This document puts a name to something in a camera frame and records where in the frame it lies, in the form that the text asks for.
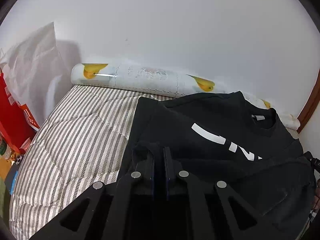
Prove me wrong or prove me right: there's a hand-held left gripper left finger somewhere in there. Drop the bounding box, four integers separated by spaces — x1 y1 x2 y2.
29 147 155 240

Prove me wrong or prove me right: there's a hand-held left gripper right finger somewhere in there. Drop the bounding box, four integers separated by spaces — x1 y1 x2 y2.
163 146 298 240

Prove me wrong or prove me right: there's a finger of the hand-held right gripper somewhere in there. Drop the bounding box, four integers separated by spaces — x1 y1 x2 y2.
303 151 320 173

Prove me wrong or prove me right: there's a black sweatshirt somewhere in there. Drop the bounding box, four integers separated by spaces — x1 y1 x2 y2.
117 91 317 233

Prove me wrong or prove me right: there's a striped bed quilt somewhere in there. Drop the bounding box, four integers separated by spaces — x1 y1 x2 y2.
9 84 161 240

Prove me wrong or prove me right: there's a black phone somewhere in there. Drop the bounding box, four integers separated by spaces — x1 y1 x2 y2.
5 155 24 196

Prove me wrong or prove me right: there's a wooden nightstand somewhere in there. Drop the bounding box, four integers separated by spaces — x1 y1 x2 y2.
0 154 19 180

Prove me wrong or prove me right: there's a clear plastic bottle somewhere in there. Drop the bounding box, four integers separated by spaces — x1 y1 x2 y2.
0 134 11 161

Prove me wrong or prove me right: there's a red paper bag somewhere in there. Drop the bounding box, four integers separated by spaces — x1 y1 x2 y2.
0 66 41 153

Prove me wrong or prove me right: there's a green blanket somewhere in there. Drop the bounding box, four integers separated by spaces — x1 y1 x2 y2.
0 177 7 207

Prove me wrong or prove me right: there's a white plastic bag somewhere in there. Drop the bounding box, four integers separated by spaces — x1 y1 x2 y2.
0 22 83 131

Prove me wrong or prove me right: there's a wooden door frame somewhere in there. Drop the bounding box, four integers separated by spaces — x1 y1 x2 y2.
296 76 320 134

